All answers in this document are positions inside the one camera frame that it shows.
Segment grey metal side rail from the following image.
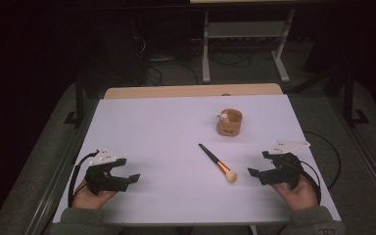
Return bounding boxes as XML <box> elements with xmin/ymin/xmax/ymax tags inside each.
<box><xmin>23</xmin><ymin>97</ymin><xmax>102</xmax><ymax>235</ymax></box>
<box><xmin>326</xmin><ymin>96</ymin><xmax>376</xmax><ymax>212</ymax></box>

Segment white metal table frame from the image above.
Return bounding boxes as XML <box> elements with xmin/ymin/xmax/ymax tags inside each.
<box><xmin>201</xmin><ymin>8</ymin><xmax>297</xmax><ymax>84</ymax></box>

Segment person's left hand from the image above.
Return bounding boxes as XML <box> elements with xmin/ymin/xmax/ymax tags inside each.
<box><xmin>71</xmin><ymin>187</ymin><xmax>118</xmax><ymax>211</ymax></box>

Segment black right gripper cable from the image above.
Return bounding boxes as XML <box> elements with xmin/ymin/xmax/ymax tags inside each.
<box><xmin>300</xmin><ymin>130</ymin><xmax>342</xmax><ymax>206</ymax></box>

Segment black floor cables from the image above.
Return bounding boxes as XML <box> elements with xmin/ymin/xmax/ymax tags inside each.
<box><xmin>130</xmin><ymin>18</ymin><xmax>253</xmax><ymax>86</ymax></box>

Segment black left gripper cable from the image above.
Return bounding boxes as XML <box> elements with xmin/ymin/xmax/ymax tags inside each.
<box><xmin>67</xmin><ymin>150</ymin><xmax>100</xmax><ymax>209</ymax></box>

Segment white table mat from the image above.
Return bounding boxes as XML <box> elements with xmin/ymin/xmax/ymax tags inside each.
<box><xmin>52</xmin><ymin>94</ymin><xmax>342</xmax><ymax>227</ymax></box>

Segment black metal stand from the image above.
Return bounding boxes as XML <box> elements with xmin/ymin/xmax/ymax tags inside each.
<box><xmin>64</xmin><ymin>72</ymin><xmax>86</xmax><ymax>128</ymax></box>
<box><xmin>342</xmin><ymin>68</ymin><xmax>370</xmax><ymax>127</ymax></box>

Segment person's right hand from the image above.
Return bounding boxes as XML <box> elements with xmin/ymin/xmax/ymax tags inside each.
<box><xmin>271</xmin><ymin>175</ymin><xmax>319</xmax><ymax>212</ymax></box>

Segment wooden cup with bear figure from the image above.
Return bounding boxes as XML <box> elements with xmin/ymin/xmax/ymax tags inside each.
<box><xmin>215</xmin><ymin>108</ymin><xmax>244</xmax><ymax>137</ymax></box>

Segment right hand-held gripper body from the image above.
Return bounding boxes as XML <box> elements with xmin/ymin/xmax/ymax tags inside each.
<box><xmin>268</xmin><ymin>139</ymin><xmax>305</xmax><ymax>191</ymax></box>

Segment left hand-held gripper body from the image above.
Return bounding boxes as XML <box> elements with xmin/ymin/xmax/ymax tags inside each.
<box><xmin>84</xmin><ymin>145</ymin><xmax>129</xmax><ymax>197</ymax></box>

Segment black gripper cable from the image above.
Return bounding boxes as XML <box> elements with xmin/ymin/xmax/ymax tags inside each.
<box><xmin>300</xmin><ymin>130</ymin><xmax>342</xmax><ymax>206</ymax></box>
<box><xmin>67</xmin><ymin>150</ymin><xmax>100</xmax><ymax>209</ymax></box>

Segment black makeup brush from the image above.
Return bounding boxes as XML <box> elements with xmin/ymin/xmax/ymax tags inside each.
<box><xmin>198</xmin><ymin>143</ymin><xmax>238</xmax><ymax>184</ymax></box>

